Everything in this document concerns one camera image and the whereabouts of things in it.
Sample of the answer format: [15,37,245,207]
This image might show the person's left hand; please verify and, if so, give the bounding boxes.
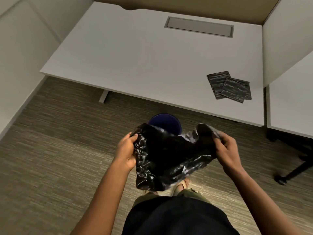
[113,132,138,173]

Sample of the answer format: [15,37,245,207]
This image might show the person's right hand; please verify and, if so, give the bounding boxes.
[212,131,245,177]

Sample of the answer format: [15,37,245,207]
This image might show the black plastic trash bag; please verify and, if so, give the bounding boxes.
[130,123,223,192]

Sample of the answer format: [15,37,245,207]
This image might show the person's right forearm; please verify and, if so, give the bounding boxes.
[226,167,306,235]

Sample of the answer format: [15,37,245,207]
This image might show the person's left forearm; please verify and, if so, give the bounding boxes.
[70,161,131,235]

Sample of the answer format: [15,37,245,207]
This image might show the blue trash bin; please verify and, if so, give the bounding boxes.
[148,113,183,136]

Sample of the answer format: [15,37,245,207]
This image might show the white desk leg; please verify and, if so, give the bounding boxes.
[99,90,110,104]

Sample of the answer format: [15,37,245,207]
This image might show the person's tan shoe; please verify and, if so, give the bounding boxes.
[172,178,191,196]

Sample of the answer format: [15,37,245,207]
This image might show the folded black trash bag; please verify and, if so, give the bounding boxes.
[220,77,252,104]
[207,71,231,100]

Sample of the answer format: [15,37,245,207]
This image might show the person's olive trousers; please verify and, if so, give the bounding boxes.
[132,188,212,208]

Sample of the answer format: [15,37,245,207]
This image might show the black table base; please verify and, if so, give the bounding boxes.
[266,125,313,186]

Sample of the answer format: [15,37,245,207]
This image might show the white desk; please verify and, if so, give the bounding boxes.
[40,1,265,127]

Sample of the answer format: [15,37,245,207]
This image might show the person's black shirt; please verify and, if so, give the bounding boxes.
[121,196,240,235]

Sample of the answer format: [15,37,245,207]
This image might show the white side table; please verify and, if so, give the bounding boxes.
[266,50,313,139]

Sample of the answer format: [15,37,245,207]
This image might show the beige partition panel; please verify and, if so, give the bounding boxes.
[94,0,282,25]

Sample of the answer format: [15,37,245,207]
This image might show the grey desk cable tray cover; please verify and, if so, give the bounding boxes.
[164,16,234,38]

